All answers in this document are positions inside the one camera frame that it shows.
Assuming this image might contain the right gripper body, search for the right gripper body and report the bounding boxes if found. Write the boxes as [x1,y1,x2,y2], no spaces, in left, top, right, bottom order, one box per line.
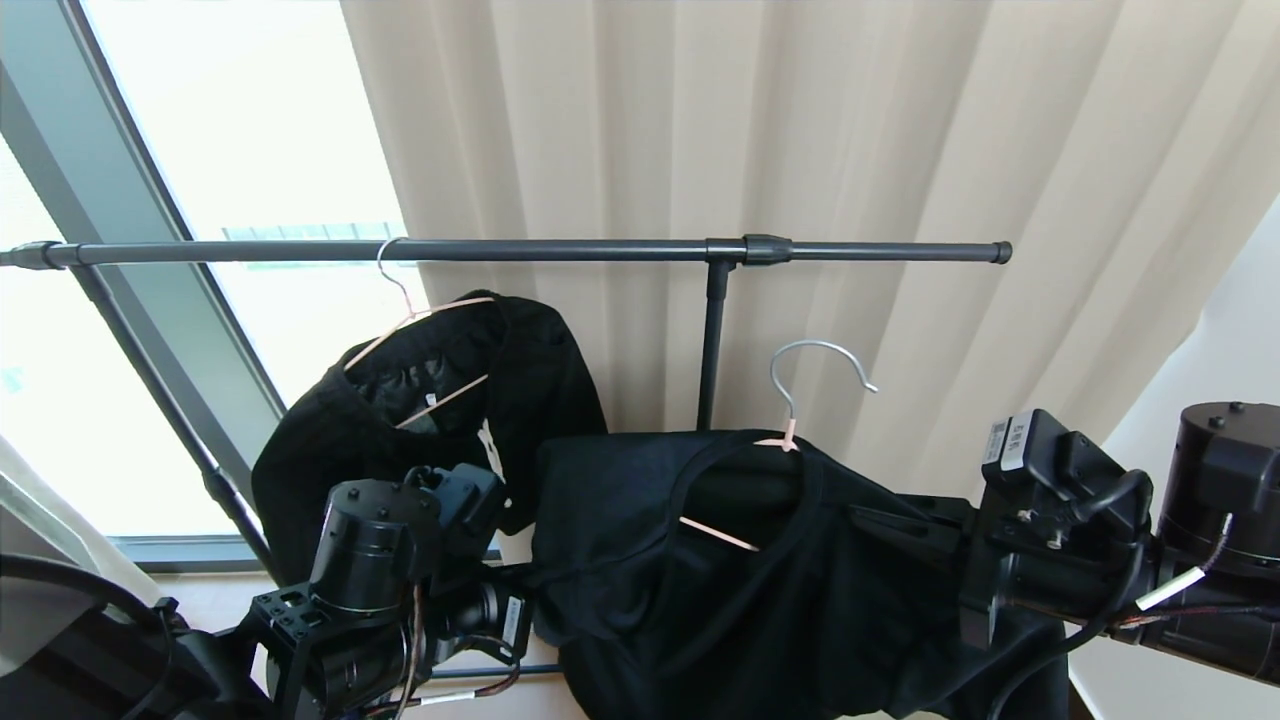
[956,485,1146,651]

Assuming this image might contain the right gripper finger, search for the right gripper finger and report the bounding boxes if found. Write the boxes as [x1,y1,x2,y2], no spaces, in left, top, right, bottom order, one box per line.
[846,503,976,569]

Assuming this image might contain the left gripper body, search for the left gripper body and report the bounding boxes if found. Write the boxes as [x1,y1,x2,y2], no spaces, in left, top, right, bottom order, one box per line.
[425,572,533,663]

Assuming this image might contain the black garment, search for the black garment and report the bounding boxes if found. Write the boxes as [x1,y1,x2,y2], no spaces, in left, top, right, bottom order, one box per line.
[528,428,1071,720]

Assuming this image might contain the pink clothes hanger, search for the pink clothes hanger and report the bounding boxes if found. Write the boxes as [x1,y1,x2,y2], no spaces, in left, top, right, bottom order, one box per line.
[678,340,881,554]
[343,238,497,431]

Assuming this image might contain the black shorts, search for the black shorts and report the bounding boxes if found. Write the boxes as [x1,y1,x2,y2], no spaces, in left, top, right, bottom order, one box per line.
[250,290,609,589]

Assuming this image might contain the black clothes rack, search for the black clothes rack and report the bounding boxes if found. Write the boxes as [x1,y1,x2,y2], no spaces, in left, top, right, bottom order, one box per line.
[0,235,1014,691]

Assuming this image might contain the beige curtain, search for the beige curtain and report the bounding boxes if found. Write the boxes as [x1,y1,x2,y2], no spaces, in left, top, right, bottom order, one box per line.
[0,435,161,681]
[340,0,1280,566]

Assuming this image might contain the window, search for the window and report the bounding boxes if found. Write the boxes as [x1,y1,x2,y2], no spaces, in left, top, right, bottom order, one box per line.
[0,0,421,573]

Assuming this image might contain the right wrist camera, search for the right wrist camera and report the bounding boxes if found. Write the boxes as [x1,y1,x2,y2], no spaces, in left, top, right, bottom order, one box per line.
[982,408,1155,549]

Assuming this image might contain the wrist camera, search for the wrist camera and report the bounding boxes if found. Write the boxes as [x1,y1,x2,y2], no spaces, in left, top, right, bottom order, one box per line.
[982,408,1155,549]
[403,462,508,581]

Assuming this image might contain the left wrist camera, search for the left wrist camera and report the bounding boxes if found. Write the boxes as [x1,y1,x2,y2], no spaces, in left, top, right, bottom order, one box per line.
[403,462,508,581]

